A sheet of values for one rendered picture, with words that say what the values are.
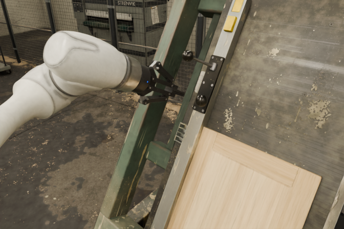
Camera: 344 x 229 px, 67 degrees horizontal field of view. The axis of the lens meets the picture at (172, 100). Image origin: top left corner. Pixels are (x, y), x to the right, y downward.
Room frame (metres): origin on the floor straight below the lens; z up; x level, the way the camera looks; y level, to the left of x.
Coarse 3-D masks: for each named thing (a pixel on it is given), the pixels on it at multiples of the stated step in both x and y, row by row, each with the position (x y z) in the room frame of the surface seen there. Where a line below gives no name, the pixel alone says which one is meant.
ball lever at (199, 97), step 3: (198, 96) 0.69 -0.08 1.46; (201, 96) 0.69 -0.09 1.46; (204, 96) 0.69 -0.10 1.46; (195, 99) 0.70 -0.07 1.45; (198, 99) 0.68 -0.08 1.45; (201, 99) 0.68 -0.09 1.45; (204, 99) 0.68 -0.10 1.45; (207, 99) 0.69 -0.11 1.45; (198, 102) 0.68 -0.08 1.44; (201, 102) 0.68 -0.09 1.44; (204, 102) 0.68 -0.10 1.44; (198, 105) 0.68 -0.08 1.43; (201, 105) 0.68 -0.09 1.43; (204, 105) 0.68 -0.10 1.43
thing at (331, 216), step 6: (342, 180) 0.46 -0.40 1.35; (342, 186) 0.45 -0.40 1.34; (336, 192) 0.47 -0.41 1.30; (342, 192) 0.45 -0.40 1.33; (336, 198) 0.44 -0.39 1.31; (342, 198) 0.44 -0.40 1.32; (336, 204) 0.43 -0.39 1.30; (342, 204) 0.43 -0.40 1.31; (330, 210) 0.43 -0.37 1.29; (336, 210) 0.43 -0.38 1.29; (342, 210) 0.44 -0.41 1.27; (330, 216) 0.42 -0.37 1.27; (336, 216) 0.42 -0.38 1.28; (342, 216) 0.42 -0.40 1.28; (330, 222) 0.42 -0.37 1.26; (336, 222) 0.41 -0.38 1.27; (342, 222) 0.41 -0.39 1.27; (324, 228) 0.41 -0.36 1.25; (330, 228) 0.41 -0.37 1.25; (336, 228) 0.41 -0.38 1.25; (342, 228) 0.40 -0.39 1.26
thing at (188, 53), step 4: (184, 52) 0.80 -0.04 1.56; (188, 52) 0.80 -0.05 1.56; (184, 56) 0.80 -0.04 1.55; (188, 56) 0.79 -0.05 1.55; (192, 56) 0.80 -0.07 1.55; (184, 60) 0.80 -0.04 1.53; (188, 60) 0.79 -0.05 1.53; (196, 60) 0.81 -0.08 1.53; (200, 60) 0.82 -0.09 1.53; (204, 64) 0.82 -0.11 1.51; (208, 64) 0.82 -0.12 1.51; (212, 64) 0.83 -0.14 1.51; (216, 64) 0.83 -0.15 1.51; (212, 68) 0.82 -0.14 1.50
